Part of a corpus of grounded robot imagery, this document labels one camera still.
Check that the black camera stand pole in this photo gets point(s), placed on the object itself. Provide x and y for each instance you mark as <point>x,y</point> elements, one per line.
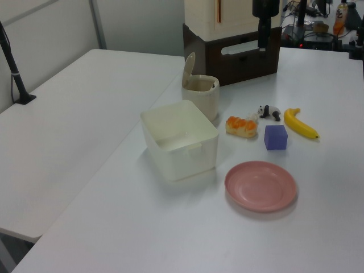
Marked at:
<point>12,68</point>

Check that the small white object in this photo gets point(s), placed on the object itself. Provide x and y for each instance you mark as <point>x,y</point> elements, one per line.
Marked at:
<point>252,116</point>

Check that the pink plastic plate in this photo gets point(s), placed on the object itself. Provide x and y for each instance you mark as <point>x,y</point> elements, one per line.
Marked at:
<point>260,190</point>

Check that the white microwave oven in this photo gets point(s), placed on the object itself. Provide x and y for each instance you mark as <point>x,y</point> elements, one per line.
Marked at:
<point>241,59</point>

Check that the black device with red light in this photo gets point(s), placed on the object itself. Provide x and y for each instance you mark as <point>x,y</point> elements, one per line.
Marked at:
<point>310,38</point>

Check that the cream flip-lid trash can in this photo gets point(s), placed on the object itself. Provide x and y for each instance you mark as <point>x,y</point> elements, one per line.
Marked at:
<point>202,99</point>

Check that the orange drink bottle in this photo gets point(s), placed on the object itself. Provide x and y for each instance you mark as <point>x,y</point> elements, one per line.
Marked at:
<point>339,20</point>

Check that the purple foam cube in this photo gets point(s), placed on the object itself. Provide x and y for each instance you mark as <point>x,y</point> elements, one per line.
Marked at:
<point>275,138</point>

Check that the orange glazed toy bread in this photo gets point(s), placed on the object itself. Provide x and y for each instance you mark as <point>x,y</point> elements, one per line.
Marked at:
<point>241,127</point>

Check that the black and white panda figure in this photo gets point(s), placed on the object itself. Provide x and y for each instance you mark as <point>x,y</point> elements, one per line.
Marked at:
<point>270,111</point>

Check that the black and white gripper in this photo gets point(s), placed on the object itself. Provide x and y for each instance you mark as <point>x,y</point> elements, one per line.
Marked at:
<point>266,8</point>

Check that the yellow toy banana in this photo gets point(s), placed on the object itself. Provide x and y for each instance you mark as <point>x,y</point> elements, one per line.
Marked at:
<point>298,124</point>

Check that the cream box with copper strip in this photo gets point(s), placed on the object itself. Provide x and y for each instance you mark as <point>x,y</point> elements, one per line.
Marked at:
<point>227,17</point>

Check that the black table clamp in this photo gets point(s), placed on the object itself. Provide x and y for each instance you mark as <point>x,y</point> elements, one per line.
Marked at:
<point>356,49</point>

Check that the white plastic storage box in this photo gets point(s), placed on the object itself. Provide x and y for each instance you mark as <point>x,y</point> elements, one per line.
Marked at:
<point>182,142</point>

